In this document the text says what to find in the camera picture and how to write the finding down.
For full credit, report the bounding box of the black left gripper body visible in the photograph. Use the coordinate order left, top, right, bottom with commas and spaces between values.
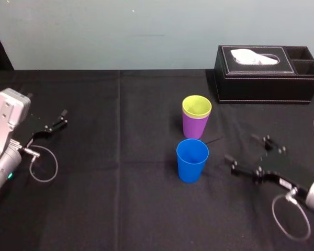
12, 111, 47, 150

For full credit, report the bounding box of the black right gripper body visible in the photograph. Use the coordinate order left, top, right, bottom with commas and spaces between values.
260, 148, 314, 205

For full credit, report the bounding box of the blue plastic cup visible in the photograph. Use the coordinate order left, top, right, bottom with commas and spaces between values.
175, 138, 210, 184

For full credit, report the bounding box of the black leather tissue box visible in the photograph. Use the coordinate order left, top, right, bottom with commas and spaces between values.
214, 44, 314, 106

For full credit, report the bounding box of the purple plastic cup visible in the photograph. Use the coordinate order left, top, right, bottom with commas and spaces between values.
182, 109, 211, 140

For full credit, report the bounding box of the yellow-green plastic cup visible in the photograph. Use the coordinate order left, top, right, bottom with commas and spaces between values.
182, 95, 212, 121

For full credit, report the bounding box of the white tissue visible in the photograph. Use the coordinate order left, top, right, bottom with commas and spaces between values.
230, 48, 281, 65

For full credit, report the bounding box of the black tablecloth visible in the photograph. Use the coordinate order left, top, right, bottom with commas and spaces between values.
0, 69, 314, 251

